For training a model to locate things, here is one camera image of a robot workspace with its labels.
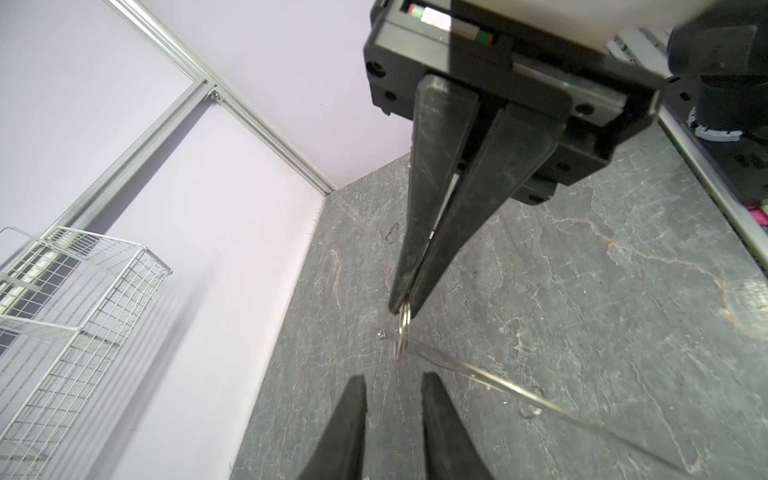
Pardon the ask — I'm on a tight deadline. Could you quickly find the aluminium frame profile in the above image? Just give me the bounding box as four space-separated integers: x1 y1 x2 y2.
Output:
53 1 337 230

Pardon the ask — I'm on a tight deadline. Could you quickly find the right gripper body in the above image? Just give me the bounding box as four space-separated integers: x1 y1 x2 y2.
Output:
363 1 664 205

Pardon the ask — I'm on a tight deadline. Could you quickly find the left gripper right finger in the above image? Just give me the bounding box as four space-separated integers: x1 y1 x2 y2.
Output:
421 372 493 479

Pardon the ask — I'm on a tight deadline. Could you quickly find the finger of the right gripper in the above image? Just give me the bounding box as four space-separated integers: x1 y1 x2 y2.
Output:
389 74 480 314
408 104 569 316

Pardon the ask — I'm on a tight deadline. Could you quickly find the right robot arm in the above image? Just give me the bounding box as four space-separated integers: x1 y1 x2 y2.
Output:
364 1 767 315

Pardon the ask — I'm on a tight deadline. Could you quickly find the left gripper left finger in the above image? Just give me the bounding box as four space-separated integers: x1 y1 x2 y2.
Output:
298 375 367 480

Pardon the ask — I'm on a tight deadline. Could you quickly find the aluminium mounting rail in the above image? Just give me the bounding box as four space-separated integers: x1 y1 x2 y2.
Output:
658 107 767 270

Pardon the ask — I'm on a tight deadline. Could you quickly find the small metal key ring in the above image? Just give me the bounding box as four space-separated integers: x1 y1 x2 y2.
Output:
392 299 414 360

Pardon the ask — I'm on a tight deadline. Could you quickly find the grey perforated ring disc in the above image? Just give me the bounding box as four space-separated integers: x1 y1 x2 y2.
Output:
404 338 693 478

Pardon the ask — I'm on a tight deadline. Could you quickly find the white wire shelf basket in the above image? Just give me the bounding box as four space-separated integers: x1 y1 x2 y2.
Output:
1 226 173 479

